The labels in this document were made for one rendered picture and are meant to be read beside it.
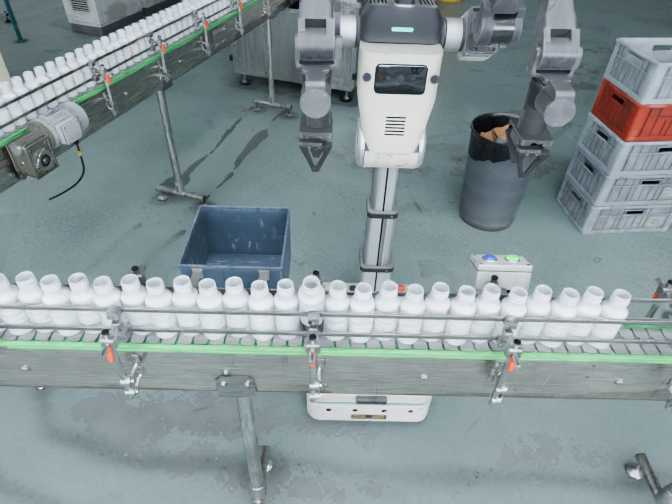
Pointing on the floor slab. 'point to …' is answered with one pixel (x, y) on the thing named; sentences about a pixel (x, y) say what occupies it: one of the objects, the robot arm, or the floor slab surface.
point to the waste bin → (491, 178)
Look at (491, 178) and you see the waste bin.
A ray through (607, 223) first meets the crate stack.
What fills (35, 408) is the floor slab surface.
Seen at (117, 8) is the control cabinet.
